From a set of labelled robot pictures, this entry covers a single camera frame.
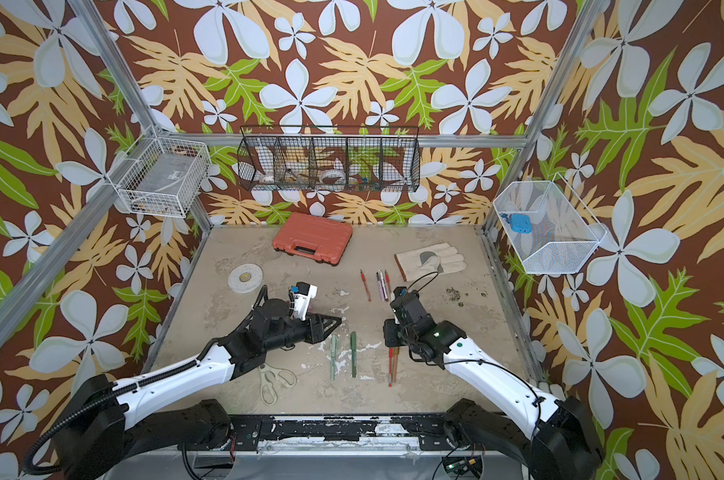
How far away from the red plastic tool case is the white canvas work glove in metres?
0.23

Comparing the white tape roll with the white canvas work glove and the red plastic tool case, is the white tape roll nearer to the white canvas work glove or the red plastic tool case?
the red plastic tool case

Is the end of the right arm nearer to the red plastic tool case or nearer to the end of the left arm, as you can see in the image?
the end of the left arm

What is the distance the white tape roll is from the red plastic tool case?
0.12m

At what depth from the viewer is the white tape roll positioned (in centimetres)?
103

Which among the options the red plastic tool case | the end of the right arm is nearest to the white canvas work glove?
the red plastic tool case

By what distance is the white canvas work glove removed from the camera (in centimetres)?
107

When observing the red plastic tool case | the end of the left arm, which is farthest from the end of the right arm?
the red plastic tool case

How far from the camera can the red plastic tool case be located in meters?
1.09

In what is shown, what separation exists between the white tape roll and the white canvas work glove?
52cm
